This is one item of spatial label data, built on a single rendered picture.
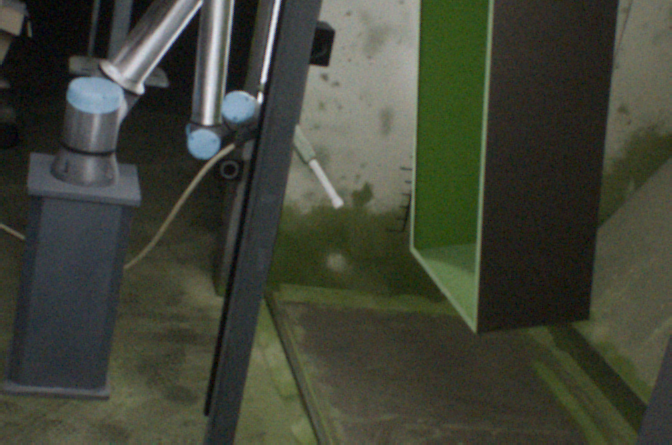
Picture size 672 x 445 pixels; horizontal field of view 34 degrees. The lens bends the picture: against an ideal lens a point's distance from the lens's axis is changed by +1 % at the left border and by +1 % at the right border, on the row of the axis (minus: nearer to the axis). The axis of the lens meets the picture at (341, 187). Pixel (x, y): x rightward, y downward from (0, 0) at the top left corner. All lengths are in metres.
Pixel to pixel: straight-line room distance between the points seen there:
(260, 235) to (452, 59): 1.66
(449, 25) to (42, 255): 1.40
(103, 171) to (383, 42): 1.25
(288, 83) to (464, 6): 1.65
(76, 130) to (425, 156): 1.12
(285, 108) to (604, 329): 2.43
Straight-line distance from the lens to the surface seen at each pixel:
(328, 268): 4.19
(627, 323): 4.07
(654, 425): 1.36
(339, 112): 3.98
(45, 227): 3.16
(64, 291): 3.24
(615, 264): 4.31
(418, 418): 3.54
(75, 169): 3.17
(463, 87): 3.54
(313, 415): 3.42
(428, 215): 3.64
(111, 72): 3.29
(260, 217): 1.95
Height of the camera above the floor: 1.70
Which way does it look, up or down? 17 degrees down
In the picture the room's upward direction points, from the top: 12 degrees clockwise
